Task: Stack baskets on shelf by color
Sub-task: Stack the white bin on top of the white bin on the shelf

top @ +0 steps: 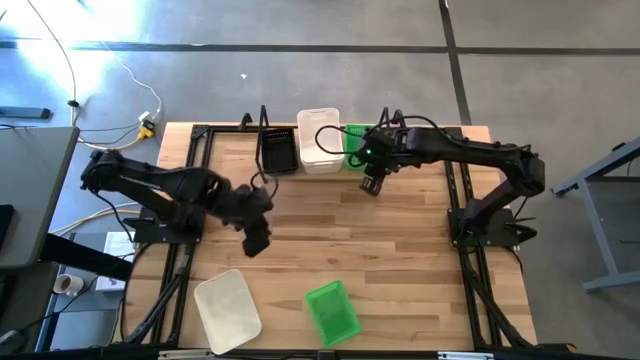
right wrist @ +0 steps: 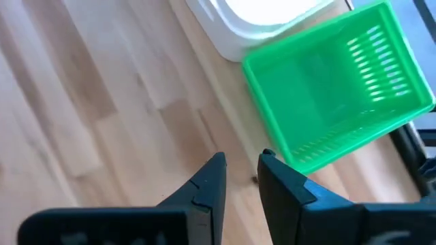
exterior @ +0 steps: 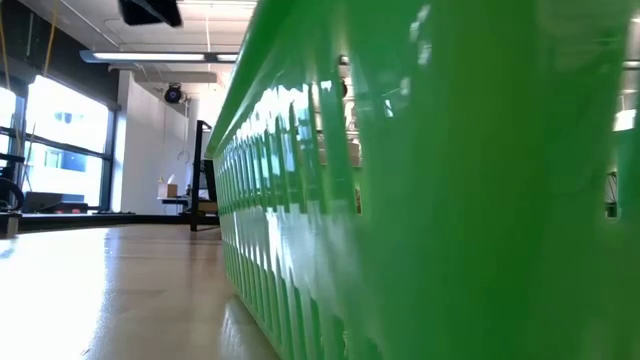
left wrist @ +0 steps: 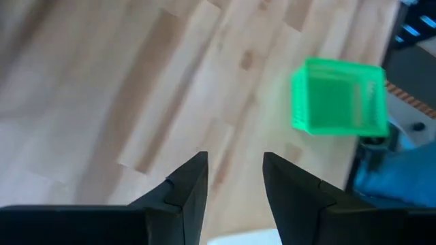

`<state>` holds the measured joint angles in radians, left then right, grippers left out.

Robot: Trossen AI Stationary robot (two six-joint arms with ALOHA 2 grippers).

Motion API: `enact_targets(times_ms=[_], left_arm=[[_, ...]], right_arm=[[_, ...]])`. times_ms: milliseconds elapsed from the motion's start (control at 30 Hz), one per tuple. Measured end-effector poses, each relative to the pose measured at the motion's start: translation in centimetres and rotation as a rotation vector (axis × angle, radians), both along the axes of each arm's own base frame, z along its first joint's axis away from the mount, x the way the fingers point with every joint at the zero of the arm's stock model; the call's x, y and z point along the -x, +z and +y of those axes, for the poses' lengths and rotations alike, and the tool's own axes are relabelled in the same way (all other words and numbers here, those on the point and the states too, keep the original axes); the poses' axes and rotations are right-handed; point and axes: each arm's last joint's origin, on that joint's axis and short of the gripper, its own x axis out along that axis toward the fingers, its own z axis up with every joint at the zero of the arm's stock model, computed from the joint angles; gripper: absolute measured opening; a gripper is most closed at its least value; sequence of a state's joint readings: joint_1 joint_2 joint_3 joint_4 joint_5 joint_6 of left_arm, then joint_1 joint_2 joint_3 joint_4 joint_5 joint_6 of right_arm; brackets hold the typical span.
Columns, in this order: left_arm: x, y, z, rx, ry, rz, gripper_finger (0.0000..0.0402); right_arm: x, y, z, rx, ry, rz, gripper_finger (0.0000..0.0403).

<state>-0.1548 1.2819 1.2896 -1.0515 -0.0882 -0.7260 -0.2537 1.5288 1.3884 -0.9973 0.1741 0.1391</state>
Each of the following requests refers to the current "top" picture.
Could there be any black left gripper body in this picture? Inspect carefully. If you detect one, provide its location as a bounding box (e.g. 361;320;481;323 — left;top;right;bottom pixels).
214;183;275;234

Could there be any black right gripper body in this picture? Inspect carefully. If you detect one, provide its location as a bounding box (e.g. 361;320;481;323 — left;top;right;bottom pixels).
357;128;404;176

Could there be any green plastic basket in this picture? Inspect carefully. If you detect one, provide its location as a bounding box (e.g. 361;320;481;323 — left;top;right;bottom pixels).
304;279;362;348
343;123;374;171

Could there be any black plastic basket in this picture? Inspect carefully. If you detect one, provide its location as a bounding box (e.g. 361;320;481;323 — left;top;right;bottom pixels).
260;127;300;176

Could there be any white plastic basket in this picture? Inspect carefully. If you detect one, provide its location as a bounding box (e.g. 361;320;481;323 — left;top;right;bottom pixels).
296;107;346;175
193;268;263;355

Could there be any yellow and white power plug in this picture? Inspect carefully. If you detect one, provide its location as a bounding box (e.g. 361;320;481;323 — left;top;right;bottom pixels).
137;110;157;141

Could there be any white paper box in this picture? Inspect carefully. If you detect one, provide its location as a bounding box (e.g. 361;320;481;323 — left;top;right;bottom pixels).
94;230;137;292

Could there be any black desk leg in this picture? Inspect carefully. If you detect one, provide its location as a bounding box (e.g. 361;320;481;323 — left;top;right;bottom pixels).
39;232;134;282

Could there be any white cup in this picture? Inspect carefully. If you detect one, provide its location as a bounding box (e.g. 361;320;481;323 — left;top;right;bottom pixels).
52;273;85;296

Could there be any grey desk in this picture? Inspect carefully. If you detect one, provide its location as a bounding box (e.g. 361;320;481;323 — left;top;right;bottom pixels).
0;125;81;271

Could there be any grey metal table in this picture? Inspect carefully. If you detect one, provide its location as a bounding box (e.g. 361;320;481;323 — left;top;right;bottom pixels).
551;135;640;294

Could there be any dark flat bar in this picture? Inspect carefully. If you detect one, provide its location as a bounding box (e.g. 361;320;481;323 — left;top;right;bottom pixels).
0;105;53;121

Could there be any black flat device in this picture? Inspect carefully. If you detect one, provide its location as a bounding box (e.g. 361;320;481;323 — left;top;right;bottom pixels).
0;203;15;251

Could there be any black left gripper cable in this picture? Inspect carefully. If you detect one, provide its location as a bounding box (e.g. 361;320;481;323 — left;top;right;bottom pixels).
249;171;280;201

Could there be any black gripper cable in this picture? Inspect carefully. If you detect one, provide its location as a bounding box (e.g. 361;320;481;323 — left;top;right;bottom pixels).
249;171;280;201
313;114;451;169

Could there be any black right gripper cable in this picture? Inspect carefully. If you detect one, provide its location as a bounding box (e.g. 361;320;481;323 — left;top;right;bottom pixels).
313;114;451;169

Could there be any black aluminium table frame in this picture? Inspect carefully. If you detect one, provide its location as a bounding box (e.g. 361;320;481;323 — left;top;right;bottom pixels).
114;122;576;360

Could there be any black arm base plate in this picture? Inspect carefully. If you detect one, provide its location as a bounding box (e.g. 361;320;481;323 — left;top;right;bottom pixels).
121;207;207;245
447;207;539;249

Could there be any silver metal bracket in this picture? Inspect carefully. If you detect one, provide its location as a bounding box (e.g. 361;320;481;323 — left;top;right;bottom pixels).
437;351;494;360
158;349;216;360

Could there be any yellow cable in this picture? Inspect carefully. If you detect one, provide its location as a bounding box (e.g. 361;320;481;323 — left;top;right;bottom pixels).
77;124;154;151
49;202;141;236

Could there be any white cable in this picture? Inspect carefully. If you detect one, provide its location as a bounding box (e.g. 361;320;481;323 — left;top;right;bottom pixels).
97;39;164;121

